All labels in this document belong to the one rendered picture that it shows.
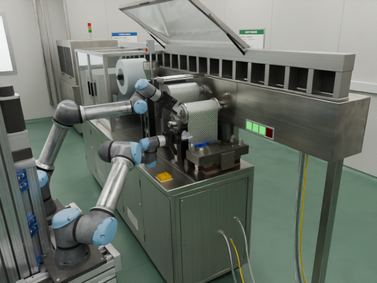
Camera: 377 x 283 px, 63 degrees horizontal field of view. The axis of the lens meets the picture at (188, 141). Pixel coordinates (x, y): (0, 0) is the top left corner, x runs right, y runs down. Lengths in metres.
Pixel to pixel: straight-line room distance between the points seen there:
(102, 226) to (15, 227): 0.40
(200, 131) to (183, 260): 0.85
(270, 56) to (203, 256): 1.35
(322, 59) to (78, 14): 6.31
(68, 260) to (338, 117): 1.36
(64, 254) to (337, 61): 1.46
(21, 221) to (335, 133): 1.48
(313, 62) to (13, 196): 1.49
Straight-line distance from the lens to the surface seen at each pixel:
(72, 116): 1.73
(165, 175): 1.95
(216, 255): 2.31
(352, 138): 1.76
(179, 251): 2.09
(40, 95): 7.39
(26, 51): 7.28
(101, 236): 1.36
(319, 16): 4.62
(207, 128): 2.13
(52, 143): 1.92
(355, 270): 2.89
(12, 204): 1.51
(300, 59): 1.72
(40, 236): 1.68
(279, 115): 1.84
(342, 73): 1.58
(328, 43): 4.52
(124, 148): 1.56
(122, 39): 7.65
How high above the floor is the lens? 1.77
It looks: 20 degrees down
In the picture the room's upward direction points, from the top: 1 degrees counter-clockwise
